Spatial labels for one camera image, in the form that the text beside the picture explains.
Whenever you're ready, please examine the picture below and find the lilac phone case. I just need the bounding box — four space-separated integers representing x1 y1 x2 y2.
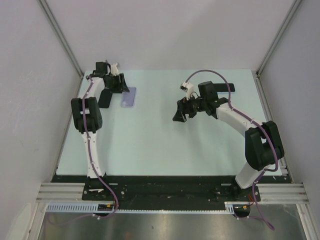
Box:
120 87 137 108

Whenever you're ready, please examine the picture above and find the black phone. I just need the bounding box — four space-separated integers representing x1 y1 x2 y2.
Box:
214 83 236 93

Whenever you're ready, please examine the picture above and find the white slotted cable duct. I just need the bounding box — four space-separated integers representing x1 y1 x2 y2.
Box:
46 202 251 215

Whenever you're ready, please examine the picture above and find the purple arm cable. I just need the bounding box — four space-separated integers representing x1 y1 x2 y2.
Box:
186 69 280 231
47 59 120 226

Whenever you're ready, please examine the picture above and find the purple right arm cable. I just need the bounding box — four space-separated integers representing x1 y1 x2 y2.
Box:
186 69 280 231

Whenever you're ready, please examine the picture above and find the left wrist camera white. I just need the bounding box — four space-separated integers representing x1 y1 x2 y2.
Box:
110 62 120 76

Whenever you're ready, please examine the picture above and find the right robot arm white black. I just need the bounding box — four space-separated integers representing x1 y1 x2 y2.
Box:
172 81 285 201

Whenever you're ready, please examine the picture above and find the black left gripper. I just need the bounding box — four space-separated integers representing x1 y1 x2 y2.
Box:
106 73 130 94

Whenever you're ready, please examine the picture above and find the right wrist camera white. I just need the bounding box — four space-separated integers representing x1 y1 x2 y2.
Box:
179 81 194 100

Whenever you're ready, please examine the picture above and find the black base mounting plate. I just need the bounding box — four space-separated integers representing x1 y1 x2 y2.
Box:
51 174 292 211

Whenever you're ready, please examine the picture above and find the aluminium front rail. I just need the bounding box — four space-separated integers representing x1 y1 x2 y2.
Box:
36 182 309 204

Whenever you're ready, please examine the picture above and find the aluminium corner frame post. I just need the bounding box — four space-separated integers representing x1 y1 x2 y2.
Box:
256 0 303 76
36 0 84 78

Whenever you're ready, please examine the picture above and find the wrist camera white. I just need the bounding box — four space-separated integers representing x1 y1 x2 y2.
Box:
179 81 194 100
110 62 120 76

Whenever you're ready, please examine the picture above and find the aluminium corner frame post left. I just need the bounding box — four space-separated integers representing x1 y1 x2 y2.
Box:
36 0 84 78

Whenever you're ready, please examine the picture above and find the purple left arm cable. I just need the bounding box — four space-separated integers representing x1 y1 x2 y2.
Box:
47 59 120 226

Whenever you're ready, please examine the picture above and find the aluminium corner frame post right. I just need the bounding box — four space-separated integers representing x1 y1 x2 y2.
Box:
256 0 303 76

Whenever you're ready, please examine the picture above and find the black smartphone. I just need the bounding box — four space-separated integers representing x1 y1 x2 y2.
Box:
98 88 113 109

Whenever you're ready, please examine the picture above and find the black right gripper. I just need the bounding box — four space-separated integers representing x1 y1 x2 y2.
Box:
172 92 207 123

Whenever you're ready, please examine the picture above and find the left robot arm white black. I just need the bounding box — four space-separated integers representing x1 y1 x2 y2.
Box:
70 61 130 179

